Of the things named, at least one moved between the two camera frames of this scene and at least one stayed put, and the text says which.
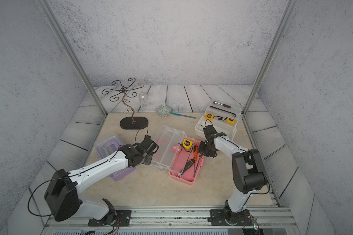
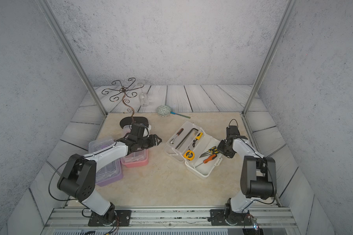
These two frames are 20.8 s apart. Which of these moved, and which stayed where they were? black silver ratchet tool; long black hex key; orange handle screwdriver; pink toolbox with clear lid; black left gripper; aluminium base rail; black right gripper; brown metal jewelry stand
Moved: pink toolbox with clear lid; black right gripper; black silver ratchet tool; long black hex key; orange handle screwdriver; black left gripper
Stayed: aluminium base rail; brown metal jewelry stand
